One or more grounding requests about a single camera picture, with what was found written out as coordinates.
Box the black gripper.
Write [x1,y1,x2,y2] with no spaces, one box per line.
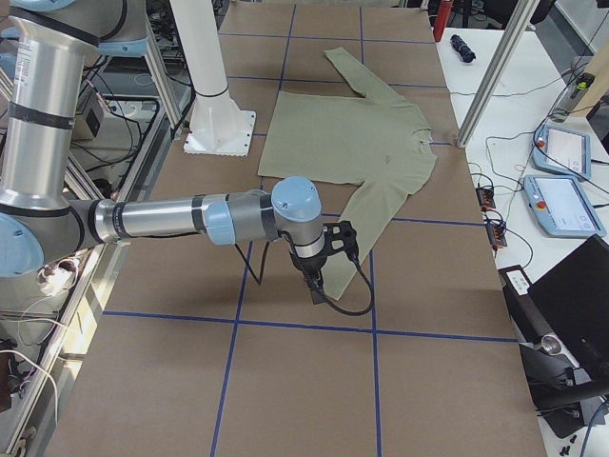
[290,254,327,305]

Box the olive green long-sleeve shirt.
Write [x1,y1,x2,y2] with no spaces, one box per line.
[257,46,439,303]

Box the orange circuit board module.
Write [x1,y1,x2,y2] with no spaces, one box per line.
[475,187,496,211]

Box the black laptop computer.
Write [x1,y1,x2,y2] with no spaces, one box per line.
[499,235,608,438]

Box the near blue teach pendant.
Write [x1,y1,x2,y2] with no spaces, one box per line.
[522,175,607,238]

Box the blue teach pendant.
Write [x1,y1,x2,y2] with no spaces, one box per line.
[522,175,607,238]
[533,125,592,179]

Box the dark blue folded umbrella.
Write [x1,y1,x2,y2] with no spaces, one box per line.
[450,34,476,64]

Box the far blue teach pendant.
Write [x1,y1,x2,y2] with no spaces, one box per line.
[533,125,592,179]

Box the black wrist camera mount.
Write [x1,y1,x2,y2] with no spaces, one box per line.
[324,221,359,259]

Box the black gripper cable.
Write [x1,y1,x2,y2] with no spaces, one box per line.
[235,228,375,316]

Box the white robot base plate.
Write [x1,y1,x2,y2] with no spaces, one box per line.
[184,109,256,157]

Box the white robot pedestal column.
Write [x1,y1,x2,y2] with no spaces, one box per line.
[169,0,239,149]

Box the aluminium frame post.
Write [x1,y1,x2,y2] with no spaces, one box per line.
[456,0,540,149]

